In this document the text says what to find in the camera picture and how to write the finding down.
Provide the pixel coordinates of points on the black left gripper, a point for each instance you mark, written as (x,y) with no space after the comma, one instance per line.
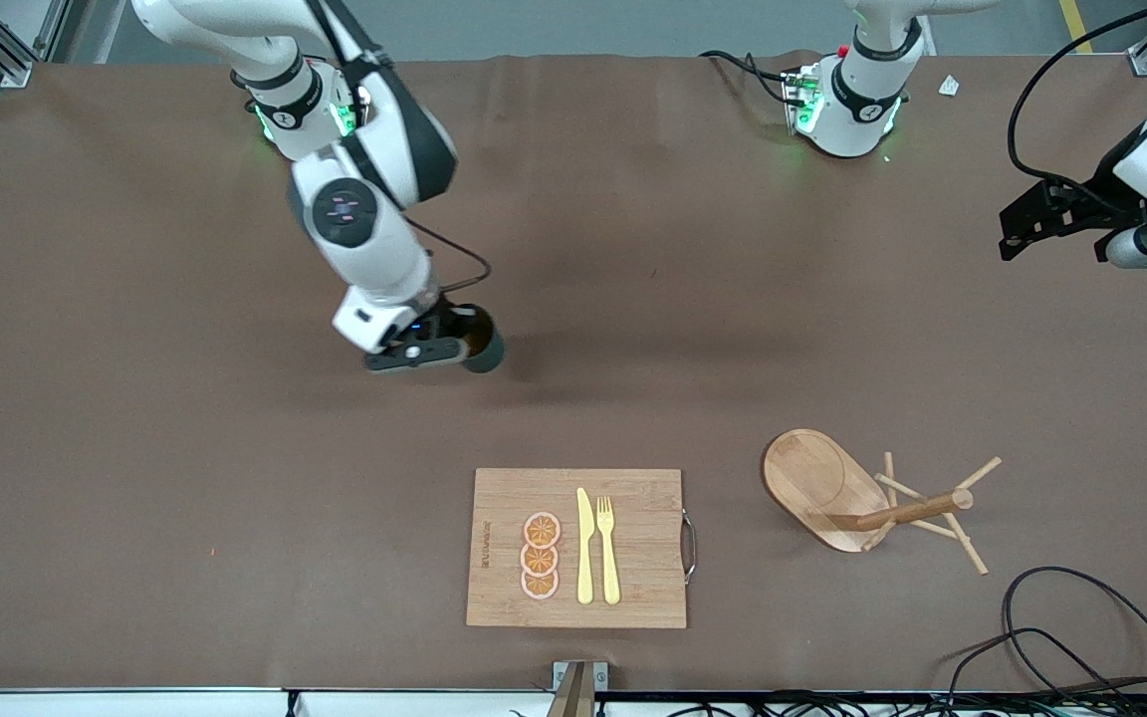
(1103,185)

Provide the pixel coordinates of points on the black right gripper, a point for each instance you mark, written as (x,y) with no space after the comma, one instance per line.
(461,324)

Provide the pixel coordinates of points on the dark green cup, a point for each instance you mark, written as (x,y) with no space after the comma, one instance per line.
(489,358)

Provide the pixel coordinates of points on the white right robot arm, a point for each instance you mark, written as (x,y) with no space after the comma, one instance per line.
(374,249)

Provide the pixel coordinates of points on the white paper scrap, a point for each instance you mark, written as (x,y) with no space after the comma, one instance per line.
(949,86)

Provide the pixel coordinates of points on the toy orange slice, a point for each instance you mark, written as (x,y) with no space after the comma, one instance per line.
(539,560)
(542,529)
(539,586)

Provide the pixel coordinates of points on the yellow plastic knife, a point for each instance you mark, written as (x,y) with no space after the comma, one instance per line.
(584,558)

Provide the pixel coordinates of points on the bamboo cutting board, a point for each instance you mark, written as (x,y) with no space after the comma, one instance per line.
(643,538)

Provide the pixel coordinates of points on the yellow plastic fork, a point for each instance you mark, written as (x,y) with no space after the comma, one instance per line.
(609,568)

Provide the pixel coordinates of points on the brown table cover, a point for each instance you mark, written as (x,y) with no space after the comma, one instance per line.
(235,498)

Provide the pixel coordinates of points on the wooden mug tree rack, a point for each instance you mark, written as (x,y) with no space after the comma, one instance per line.
(812,478)

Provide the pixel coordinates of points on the metal table bracket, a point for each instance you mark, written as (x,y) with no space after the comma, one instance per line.
(601,674)

